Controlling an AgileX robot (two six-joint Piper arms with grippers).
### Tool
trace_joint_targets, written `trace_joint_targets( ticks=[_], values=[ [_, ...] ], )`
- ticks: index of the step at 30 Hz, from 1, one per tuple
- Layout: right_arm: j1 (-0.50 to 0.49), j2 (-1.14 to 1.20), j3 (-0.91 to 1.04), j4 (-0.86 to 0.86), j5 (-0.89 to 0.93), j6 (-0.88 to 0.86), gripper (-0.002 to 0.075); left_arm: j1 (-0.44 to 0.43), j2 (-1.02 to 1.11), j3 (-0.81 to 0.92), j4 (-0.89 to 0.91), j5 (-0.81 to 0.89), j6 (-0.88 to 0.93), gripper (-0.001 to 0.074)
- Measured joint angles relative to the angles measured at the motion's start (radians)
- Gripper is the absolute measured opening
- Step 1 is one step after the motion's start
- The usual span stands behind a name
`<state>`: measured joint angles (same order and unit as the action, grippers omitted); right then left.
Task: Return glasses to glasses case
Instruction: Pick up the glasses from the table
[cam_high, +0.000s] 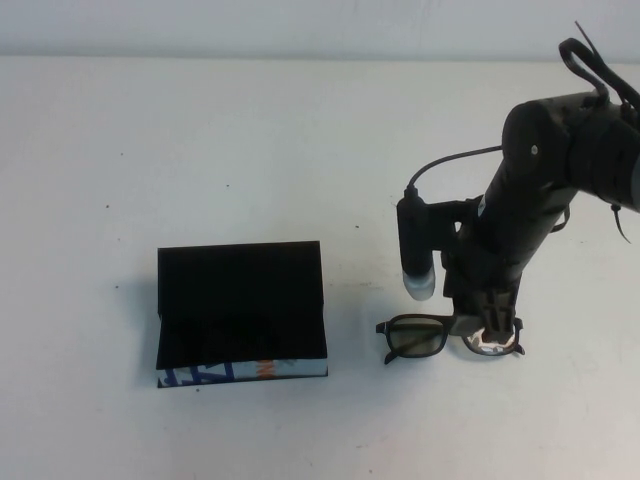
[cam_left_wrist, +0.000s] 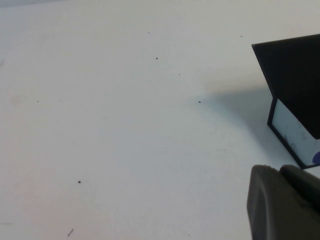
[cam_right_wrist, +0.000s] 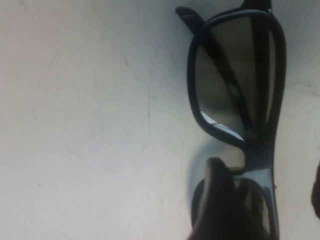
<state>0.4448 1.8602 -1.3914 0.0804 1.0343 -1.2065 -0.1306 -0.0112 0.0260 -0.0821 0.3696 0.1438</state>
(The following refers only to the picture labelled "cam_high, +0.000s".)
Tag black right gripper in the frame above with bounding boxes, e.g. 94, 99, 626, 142
442, 192, 556, 346

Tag black framed glasses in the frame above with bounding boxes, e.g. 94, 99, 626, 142
375, 313, 527, 365

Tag black glasses case printed side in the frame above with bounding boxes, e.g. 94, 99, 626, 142
155, 240, 330, 390

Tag right wrist camera black silver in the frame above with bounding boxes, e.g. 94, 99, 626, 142
396, 196, 440, 301

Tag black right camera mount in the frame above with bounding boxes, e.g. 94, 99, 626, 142
424, 197, 484, 241

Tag black strap loop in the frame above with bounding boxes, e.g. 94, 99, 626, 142
549, 203, 572, 234

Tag black right camera cable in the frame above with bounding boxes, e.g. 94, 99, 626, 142
407, 38, 640, 194

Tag black cable tie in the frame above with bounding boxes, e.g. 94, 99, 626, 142
574, 20, 610, 69
609, 199, 632, 246

